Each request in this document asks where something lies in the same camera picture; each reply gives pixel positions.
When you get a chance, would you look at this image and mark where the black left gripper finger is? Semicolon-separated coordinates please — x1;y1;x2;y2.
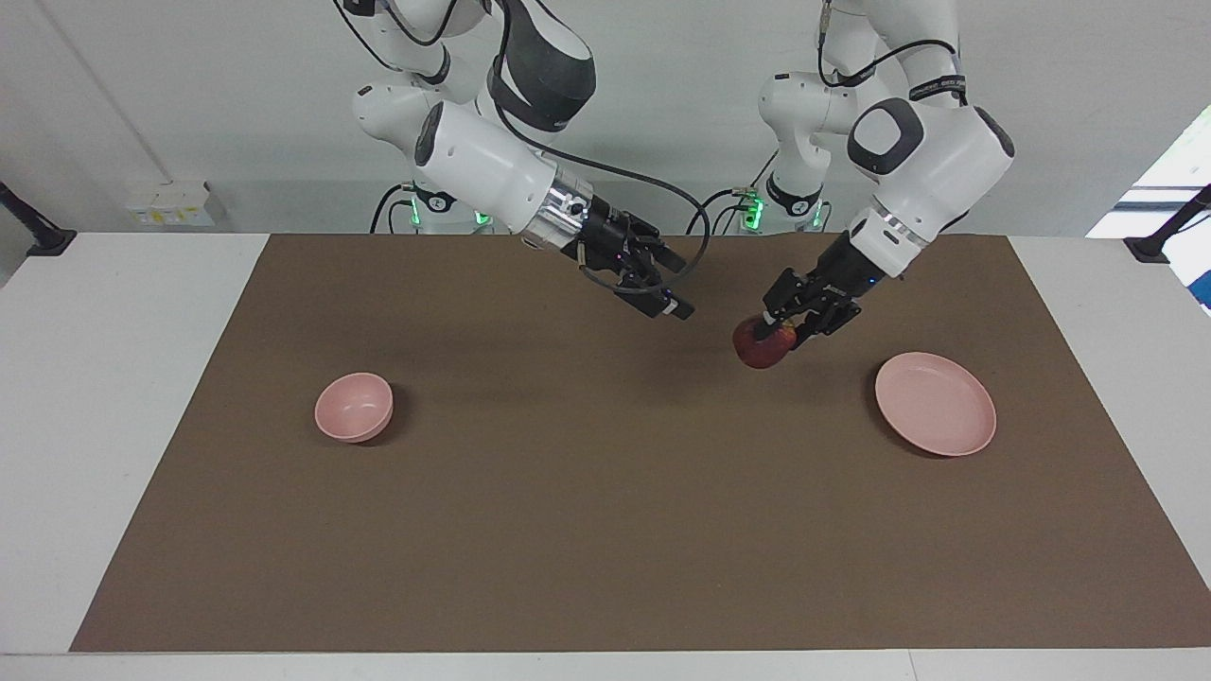
786;302;863;350
761;268;811;331

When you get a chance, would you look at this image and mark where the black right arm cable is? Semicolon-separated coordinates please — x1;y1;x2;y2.
487;0;712;296

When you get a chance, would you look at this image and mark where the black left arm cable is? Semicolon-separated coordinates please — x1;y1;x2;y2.
817;0;968;96

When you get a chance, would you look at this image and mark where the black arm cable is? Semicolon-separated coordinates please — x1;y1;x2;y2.
817;0;968;96
487;0;712;296

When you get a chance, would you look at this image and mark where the brown table mat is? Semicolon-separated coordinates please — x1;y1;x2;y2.
69;234;1211;654

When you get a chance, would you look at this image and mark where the pink plate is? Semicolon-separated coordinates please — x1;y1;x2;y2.
874;352;998;458

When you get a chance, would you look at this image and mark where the white wall socket box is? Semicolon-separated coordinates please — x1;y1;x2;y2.
126;180;228;228

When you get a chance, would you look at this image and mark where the black clamp stand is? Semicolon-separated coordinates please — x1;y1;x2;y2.
0;180;77;258
1124;184;1211;264

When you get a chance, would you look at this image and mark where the red apple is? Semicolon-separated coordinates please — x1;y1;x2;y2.
733;317;796;370

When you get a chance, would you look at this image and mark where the pink bowl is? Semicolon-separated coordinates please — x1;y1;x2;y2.
314;372;395;444

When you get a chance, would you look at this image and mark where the black base cable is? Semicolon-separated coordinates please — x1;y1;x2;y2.
371;184;419;234
686;147;782;236

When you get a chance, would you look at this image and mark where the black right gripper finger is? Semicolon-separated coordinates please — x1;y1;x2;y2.
630;218;690;276
614;273;697;322

